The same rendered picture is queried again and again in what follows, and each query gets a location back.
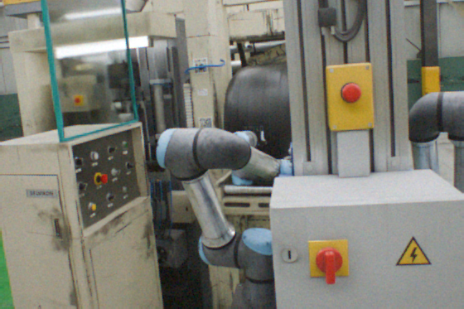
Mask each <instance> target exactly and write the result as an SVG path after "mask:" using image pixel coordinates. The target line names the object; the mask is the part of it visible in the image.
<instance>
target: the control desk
mask: <svg viewBox="0 0 464 309"><path fill-rule="evenodd" d="M149 196H150V191H149V184H148V176H147V163H146V156H145V148H144V141H143V127H142V122H135V123H130V124H127V125H123V126H120V127H116V128H112V129H109V130H105V131H103V132H99V133H94V134H91V135H88V136H84V137H82V138H76V139H73V140H67V141H64V142H60V141H59V137H58V131H57V129H56V130H53V131H50V132H46V133H40V134H36V135H32V136H28V137H25V138H15V139H12V140H7V141H5V142H0V227H1V232H2V241H3V246H4V251H5V255H6V260H7V269H8V274H9V279H10V284H11V289H12V298H13V303H14V308H15V309H163V305H162V291H161V284H160V277H159V270H158V263H157V250H156V242H155V235H154V228H153V222H152V207H151V200H150V197H149Z"/></svg>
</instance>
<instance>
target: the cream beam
mask: <svg viewBox="0 0 464 309"><path fill-rule="evenodd" d="M227 16H228V26H229V35H230V41H238V40H246V41H261V40H269V39H276V38H284V37H285V29H284V16H283V7H276V8H269V9H267V8H263V9H256V10H250V11H243V12H232V13H227Z"/></svg>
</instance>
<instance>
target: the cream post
mask: <svg viewBox="0 0 464 309"><path fill-rule="evenodd" d="M183 6H184V14H185V23H186V37H187V40H186V47H187V55H188V64H189V68H191V67H193V60H192V59H197V58H206V57H207V63H208V65H219V64H220V53H219V43H218V34H217V25H216V6H215V0H183ZM189 72H190V82H191V97H192V106H193V114H194V123H195V128H198V127H199V119H198V117H208V116H212V125H213V128H218V129H222V130H224V99H223V90H222V80H221V71H220V67H208V72H209V73H208V74H198V75H194V70H189ZM198 89H208V95H198ZM229 171H230V169H212V170H209V173H210V177H211V180H212V181H213V186H214V188H215V182H216V181H218V180H219V179H220V178H222V177H223V176H224V175H226V174H227V173H228V172H229ZM225 218H226V220H227V221H228V222H230V223H231V224H232V225H233V226H234V215H228V214H225ZM209 272H210V288H211V296H212V304H213V309H230V307H231V303H232V300H233V296H234V291H235V288H236V284H237V283H239V269H238V268H229V267H222V266H212V265H209Z"/></svg>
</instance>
